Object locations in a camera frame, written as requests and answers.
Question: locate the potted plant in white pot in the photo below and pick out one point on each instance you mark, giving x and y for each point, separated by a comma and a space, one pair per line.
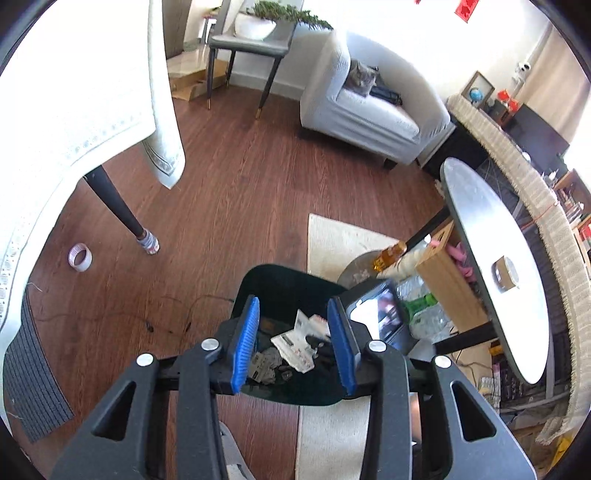
258, 23

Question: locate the brown tape roll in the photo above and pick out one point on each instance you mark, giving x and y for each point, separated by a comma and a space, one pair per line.
505, 274

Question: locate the dark ribbed mat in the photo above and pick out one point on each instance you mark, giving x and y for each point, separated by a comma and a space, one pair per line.
37, 383

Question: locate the blue globe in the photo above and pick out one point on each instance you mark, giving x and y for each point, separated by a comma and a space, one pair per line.
474, 95

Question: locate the picture frame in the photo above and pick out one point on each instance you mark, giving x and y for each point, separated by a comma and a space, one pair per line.
485, 85

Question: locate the large paper ball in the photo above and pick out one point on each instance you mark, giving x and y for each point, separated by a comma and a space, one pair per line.
265, 364

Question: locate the black bag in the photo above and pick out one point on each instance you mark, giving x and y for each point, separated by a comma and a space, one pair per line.
385, 95

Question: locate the small red flags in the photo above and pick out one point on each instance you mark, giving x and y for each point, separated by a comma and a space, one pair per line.
507, 98

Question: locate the grey chair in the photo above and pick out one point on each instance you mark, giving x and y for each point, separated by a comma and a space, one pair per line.
249, 44

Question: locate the green bottle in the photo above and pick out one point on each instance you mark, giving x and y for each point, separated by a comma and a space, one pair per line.
418, 304

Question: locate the grey cat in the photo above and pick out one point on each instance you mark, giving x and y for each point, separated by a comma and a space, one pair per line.
360, 78

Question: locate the black trash bin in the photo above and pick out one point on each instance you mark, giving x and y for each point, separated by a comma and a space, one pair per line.
286, 286

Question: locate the amber bottle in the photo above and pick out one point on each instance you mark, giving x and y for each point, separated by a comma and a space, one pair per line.
391, 254

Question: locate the paper trash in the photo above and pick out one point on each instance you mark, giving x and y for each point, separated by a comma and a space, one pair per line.
295, 346

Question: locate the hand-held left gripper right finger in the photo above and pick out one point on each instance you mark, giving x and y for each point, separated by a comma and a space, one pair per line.
344, 348

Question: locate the pink cloth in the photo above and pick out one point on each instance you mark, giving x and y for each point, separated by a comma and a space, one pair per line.
459, 261

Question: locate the cream lace cloth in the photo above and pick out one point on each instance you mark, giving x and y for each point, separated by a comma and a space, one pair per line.
561, 240

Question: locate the striped leg sock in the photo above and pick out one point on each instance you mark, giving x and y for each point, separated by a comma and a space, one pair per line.
148, 242

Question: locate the white tablecloth table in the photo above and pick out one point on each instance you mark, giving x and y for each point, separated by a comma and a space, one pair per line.
69, 92

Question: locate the black table leg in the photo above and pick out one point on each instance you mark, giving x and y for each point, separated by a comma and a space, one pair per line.
115, 198

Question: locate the grey armchair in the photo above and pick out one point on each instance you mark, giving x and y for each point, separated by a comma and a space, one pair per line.
369, 115

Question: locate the black monitor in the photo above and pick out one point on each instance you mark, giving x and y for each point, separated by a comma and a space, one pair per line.
538, 136

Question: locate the tablet with screen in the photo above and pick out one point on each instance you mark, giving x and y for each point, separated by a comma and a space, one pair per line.
385, 314

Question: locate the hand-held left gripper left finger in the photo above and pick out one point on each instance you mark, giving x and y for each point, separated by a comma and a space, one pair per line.
244, 344

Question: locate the red wall decoration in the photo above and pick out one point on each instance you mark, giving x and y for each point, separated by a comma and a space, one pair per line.
466, 9

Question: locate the round grey marble table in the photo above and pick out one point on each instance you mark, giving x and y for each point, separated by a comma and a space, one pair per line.
489, 221

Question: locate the cardboard box with pink items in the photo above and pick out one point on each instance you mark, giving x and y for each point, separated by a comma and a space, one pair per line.
443, 277

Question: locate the cream rug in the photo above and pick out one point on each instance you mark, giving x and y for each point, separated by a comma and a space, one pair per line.
341, 240

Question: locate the white security camera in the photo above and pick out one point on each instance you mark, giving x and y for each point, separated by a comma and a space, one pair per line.
524, 69

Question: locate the clear tape roll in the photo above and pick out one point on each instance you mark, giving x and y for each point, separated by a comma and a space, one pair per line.
73, 261

